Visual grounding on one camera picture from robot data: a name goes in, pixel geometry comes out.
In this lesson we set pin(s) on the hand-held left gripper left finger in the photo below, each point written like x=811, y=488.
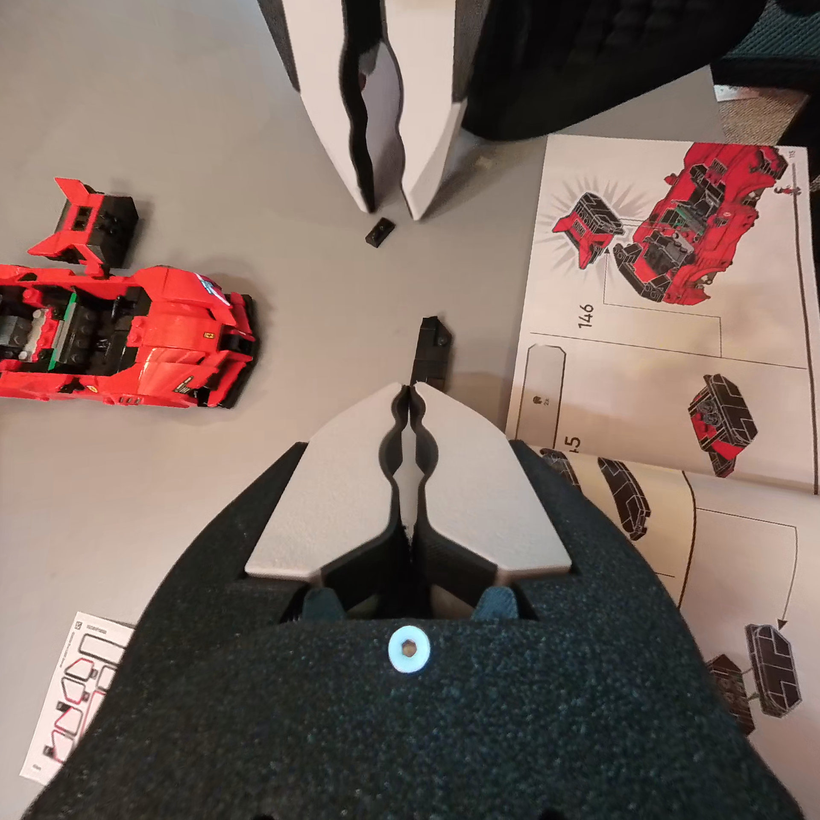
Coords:
x=333, y=506

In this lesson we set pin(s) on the red lego car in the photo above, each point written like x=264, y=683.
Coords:
x=179, y=333

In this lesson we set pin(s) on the red black lego module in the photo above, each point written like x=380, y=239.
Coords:
x=96, y=224

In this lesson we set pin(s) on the tiny black lego piece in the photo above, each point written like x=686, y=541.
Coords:
x=380, y=232

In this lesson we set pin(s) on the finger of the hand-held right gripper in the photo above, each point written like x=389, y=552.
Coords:
x=317, y=77
x=429, y=96

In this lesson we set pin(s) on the white sticker sheet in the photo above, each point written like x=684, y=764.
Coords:
x=70, y=672

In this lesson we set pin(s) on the grey woven fabric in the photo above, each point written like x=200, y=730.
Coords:
x=762, y=109

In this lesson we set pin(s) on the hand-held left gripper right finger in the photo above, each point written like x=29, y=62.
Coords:
x=493, y=506

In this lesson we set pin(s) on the lego instruction booklet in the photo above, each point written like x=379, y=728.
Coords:
x=640, y=397

